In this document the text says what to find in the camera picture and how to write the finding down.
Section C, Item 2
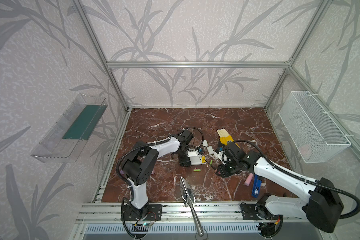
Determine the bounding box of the white green-screen remote control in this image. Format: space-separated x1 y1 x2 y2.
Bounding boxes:
190 155 206 166

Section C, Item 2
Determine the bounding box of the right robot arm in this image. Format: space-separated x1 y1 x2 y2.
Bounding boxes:
215 141 360 233

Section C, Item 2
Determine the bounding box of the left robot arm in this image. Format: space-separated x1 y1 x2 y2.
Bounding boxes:
117 130 194 211

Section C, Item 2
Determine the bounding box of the yellow black work glove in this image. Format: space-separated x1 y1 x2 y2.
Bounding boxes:
217 129 234 147

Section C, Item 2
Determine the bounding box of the blue lighter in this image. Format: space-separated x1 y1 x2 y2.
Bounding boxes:
251 175 262 198

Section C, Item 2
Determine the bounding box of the metal trowel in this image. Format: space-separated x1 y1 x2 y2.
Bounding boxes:
180 177 204 237

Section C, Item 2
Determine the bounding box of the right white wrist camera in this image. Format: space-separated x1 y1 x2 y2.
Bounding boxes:
214 151 227 162

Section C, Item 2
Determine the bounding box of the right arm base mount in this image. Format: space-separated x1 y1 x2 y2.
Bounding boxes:
240 203 280 222

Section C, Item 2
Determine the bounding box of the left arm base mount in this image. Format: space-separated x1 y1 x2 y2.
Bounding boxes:
121 204 163 221

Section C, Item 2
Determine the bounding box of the white wire wall basket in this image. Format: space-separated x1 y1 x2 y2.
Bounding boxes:
279 91 351 164

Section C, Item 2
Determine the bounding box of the clear plastic wall shelf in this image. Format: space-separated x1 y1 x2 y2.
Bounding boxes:
31 94 108 163

